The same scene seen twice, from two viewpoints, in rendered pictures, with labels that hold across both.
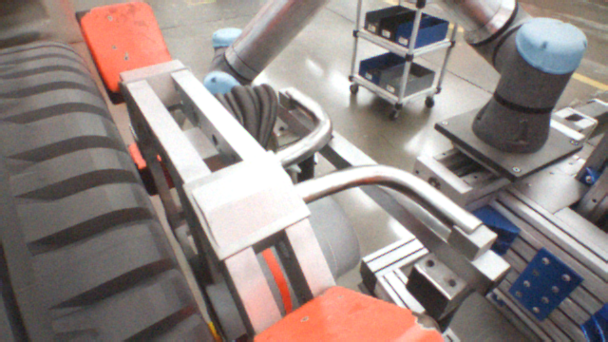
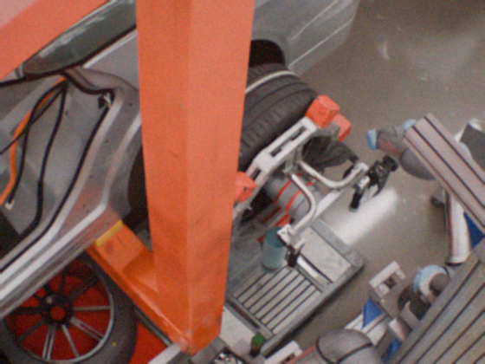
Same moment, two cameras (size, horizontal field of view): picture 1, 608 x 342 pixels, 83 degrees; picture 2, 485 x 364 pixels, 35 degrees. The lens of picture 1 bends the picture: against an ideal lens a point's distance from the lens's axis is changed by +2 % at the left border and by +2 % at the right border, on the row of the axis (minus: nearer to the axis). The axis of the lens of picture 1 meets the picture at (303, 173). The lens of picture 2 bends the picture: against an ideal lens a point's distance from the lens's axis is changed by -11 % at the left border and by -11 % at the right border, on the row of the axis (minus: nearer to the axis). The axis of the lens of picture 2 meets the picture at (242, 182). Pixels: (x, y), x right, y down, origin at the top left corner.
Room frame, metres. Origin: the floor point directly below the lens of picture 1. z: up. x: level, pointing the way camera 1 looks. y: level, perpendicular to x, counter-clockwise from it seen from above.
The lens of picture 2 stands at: (-0.31, -1.32, 3.54)
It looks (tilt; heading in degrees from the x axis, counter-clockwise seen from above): 61 degrees down; 74
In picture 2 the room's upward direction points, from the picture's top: 7 degrees clockwise
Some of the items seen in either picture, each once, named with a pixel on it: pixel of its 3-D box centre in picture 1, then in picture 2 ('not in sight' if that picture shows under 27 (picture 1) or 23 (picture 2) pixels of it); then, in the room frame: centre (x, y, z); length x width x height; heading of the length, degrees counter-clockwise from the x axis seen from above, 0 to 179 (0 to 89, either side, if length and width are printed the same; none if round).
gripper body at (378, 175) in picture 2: not in sight; (382, 170); (0.63, 0.07, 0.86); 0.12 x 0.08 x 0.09; 34
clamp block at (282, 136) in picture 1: (292, 131); (356, 178); (0.50, 0.02, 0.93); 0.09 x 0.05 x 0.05; 124
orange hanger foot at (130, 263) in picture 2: not in sight; (128, 255); (-0.34, -0.04, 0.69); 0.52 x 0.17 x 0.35; 124
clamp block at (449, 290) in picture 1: (451, 273); (291, 239); (0.22, -0.17, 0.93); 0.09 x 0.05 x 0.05; 124
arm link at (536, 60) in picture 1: (539, 61); (430, 285); (0.66, -0.47, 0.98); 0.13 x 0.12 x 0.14; 2
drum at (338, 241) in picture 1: (277, 260); (294, 193); (0.28, 0.04, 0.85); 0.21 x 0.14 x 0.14; 124
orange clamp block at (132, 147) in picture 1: (159, 162); (337, 130); (0.50, 0.28, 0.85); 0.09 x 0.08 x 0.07; 34
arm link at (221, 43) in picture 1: (231, 59); (406, 134); (0.74, 0.16, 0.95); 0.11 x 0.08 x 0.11; 2
